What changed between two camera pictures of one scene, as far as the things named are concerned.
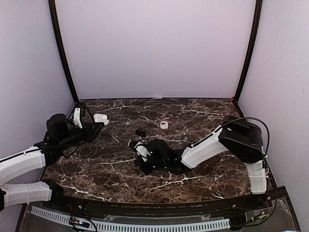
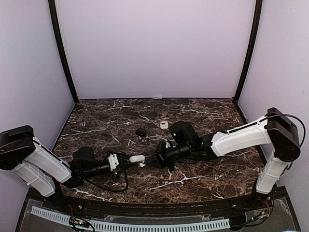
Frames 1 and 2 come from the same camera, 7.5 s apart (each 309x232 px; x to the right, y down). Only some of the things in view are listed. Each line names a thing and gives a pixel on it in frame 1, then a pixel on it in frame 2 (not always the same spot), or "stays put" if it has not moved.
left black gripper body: (67, 141) → (93, 170)
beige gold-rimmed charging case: (164, 124) stays put
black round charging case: (140, 132) stays put
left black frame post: (54, 23) stays put
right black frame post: (258, 12) stays put
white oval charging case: (101, 118) → (136, 158)
